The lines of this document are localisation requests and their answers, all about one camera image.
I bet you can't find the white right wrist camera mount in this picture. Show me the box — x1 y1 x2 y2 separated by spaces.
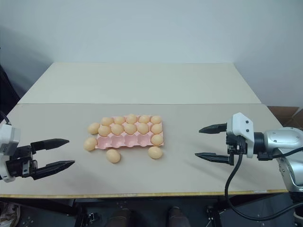
226 112 255 159

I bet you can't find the black table frame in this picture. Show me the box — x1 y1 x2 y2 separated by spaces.
0 192 295 227

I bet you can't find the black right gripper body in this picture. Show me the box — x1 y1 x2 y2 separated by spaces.
225 134 249 166

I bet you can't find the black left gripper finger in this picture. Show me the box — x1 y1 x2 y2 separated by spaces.
33 160 76 181
30 139 70 152

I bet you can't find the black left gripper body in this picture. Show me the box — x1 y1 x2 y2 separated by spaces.
6 144 39 180

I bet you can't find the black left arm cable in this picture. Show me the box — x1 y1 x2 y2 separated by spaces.
0 110 12 126

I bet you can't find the dark bulky object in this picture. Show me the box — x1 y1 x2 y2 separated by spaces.
0 63 21 124

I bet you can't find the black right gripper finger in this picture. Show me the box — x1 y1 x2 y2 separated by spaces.
198 122 229 135
194 152 234 166

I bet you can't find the brown cardboard box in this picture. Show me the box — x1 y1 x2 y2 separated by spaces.
267 106 303 130

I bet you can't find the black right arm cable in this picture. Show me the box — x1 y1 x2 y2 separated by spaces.
224 146 303 220

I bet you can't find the pink plastic egg tray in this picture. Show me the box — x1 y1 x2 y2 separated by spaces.
94 115 165 150

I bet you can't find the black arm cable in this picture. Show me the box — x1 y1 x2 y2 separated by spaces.
224 146 303 220
0 110 12 126

